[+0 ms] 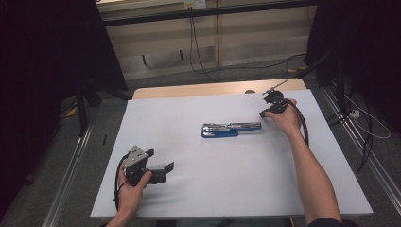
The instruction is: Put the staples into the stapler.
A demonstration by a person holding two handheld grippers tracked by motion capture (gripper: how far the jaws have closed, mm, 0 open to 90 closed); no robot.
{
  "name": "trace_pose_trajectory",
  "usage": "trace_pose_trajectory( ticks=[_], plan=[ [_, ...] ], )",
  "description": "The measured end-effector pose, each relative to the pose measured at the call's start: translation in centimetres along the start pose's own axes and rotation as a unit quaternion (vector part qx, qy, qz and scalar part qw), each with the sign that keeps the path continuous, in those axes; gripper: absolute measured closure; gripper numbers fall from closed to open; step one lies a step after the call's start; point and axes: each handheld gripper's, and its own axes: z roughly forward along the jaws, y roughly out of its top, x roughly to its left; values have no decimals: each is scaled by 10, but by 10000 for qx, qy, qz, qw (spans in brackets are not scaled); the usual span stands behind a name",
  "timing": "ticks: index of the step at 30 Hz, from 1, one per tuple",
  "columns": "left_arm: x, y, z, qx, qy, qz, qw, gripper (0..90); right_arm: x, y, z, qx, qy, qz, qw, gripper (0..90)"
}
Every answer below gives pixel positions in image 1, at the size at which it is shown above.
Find black metal stand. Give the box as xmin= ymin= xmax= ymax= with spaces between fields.
xmin=75 ymin=79 xmax=131 ymax=138
xmin=295 ymin=46 xmax=352 ymax=115

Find black floor cable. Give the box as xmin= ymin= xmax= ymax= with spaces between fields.
xmin=201 ymin=52 xmax=307 ymax=79

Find hanging black cables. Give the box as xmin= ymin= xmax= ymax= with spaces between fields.
xmin=188 ymin=15 xmax=218 ymax=83

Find person's dark sleeve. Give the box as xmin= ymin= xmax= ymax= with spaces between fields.
xmin=306 ymin=217 xmax=358 ymax=227

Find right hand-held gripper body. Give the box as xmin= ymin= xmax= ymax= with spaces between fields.
xmin=262 ymin=79 xmax=289 ymax=115

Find white wall socket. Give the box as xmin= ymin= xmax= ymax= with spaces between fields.
xmin=183 ymin=0 xmax=207 ymax=10

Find right hand-held gripper black cable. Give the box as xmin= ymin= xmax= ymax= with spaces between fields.
xmin=285 ymin=98 xmax=310 ymax=148

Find beige cabinet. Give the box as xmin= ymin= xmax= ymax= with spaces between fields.
xmin=96 ymin=0 xmax=318 ymax=81

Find person's right hand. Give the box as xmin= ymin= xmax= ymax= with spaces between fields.
xmin=264 ymin=98 xmax=303 ymax=137

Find left hand-held gripper black cable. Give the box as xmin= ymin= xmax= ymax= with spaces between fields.
xmin=113 ymin=152 xmax=131 ymax=211

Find aluminium floor rail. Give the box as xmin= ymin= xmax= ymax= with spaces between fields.
xmin=42 ymin=122 xmax=95 ymax=227
xmin=320 ymin=86 xmax=401 ymax=216

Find black horizontal bar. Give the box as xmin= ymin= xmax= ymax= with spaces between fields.
xmin=102 ymin=0 xmax=316 ymax=27

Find bundle of black cables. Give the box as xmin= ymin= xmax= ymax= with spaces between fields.
xmin=325 ymin=79 xmax=375 ymax=173

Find white table cover board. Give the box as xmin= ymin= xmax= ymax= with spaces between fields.
xmin=90 ymin=89 xmax=374 ymax=219

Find blue stapler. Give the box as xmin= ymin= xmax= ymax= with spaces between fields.
xmin=200 ymin=121 xmax=263 ymax=139

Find white floor cable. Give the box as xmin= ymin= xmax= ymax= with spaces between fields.
xmin=343 ymin=94 xmax=392 ymax=140

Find person's grey trousers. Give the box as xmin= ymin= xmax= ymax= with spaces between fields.
xmin=157 ymin=218 xmax=295 ymax=227

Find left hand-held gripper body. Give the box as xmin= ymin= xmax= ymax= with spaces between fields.
xmin=124 ymin=145 xmax=167 ymax=187

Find hand-held gripper black cable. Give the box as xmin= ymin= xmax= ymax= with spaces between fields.
xmin=285 ymin=98 xmax=310 ymax=148
xmin=113 ymin=152 xmax=131 ymax=211

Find black curtain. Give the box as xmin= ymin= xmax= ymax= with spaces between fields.
xmin=0 ymin=0 xmax=129 ymax=218
xmin=304 ymin=0 xmax=401 ymax=133

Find wooden table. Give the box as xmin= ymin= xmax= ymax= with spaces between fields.
xmin=131 ymin=78 xmax=307 ymax=100

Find person's left hand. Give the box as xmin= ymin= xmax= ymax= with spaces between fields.
xmin=116 ymin=160 xmax=153 ymax=218

